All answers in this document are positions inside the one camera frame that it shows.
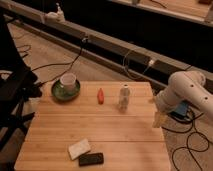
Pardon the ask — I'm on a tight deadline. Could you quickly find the black chair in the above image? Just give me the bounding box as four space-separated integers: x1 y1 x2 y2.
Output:
0 13 44 151

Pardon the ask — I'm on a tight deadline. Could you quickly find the black cables right floor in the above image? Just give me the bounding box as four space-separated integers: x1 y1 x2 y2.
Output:
166 108 213 171

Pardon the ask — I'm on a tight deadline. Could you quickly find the white cup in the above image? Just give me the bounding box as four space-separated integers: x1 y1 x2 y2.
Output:
59 73 76 91

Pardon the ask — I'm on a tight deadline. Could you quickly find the blue box on floor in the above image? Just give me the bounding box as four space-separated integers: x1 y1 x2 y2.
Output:
173 102 189 118

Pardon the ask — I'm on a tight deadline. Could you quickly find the white sponge block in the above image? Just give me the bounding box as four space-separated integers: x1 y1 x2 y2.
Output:
68 139 91 160

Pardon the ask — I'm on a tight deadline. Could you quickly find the long metal rail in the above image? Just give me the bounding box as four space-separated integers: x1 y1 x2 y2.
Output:
0 0 213 92

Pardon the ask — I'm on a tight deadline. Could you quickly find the small red object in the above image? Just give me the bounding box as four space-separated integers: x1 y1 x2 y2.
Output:
97 88 104 104

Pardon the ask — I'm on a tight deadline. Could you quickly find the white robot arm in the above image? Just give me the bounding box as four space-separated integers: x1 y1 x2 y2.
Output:
153 71 213 128

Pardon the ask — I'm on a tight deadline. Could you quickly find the black floor cable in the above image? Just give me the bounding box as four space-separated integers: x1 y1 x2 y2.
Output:
16 36 88 88

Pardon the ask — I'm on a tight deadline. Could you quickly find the clear plastic bottle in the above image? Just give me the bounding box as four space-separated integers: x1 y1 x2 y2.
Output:
118 84 130 110

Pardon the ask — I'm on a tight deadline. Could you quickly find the green plate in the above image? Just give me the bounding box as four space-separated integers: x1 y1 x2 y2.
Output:
51 80 81 101

